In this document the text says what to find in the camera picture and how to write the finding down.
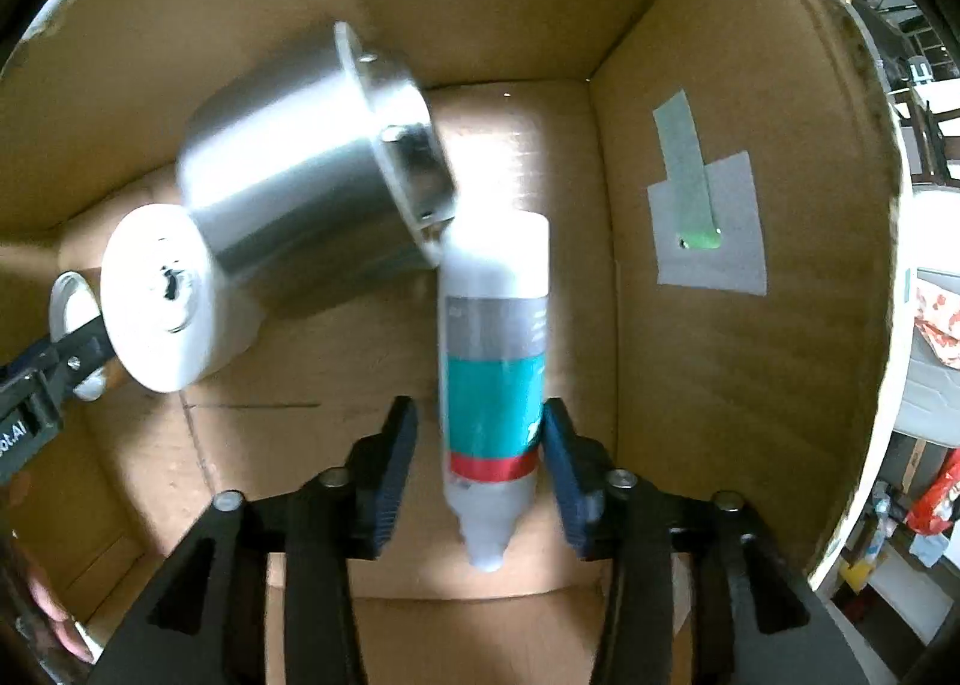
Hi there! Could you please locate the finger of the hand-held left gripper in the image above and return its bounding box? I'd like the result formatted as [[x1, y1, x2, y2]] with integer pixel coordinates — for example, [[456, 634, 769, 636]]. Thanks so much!
[[0, 313, 115, 407]]

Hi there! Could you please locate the white cylinder roll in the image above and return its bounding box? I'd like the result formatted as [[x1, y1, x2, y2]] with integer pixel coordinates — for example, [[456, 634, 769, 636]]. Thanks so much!
[[100, 203, 265, 395]]

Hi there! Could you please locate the person's left hand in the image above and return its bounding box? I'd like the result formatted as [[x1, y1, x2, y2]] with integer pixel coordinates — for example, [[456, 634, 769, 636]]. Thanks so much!
[[15, 565, 96, 665]]

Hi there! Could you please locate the green tape strip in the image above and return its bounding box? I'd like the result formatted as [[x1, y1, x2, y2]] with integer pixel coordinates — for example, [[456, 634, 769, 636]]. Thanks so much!
[[652, 88, 725, 252]]

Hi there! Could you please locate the dark wooden chair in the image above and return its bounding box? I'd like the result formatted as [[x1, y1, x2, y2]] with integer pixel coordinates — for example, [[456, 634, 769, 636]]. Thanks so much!
[[889, 80, 960, 187]]

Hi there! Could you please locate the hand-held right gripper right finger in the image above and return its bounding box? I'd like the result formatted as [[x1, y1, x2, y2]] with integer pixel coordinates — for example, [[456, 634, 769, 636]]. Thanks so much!
[[541, 397, 893, 685]]

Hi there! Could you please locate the large shiny metal pot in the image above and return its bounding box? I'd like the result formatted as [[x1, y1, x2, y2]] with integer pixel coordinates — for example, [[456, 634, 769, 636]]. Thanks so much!
[[175, 20, 460, 315]]

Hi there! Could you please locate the white tube with teal label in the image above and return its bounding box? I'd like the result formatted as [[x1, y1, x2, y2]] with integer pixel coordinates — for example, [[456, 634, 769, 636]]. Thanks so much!
[[437, 208, 552, 573]]

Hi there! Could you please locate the red snack packet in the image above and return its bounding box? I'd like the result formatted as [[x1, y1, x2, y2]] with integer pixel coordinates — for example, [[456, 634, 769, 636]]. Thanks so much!
[[904, 446, 960, 537]]

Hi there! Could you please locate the white table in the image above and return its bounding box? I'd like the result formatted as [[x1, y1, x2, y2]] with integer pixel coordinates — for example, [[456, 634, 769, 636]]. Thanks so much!
[[892, 265, 960, 450]]

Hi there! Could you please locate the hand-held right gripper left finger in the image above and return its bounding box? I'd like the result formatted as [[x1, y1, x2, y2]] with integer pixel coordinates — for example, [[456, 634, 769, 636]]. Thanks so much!
[[82, 396, 419, 685]]

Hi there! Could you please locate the green tape white label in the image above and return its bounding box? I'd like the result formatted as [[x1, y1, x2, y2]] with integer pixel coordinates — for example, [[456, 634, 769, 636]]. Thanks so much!
[[646, 152, 769, 296]]

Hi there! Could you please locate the red and white printed bag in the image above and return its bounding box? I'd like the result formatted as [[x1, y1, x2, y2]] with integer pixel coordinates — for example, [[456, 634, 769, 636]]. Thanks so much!
[[911, 272, 960, 369]]

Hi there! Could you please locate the small metal cup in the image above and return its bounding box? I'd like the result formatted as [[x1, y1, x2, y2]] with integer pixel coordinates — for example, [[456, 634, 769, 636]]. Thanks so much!
[[49, 270, 115, 403]]

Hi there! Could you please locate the brown cardboard box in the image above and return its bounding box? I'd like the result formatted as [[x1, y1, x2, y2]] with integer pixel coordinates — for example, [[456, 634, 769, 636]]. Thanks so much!
[[0, 0, 914, 685]]

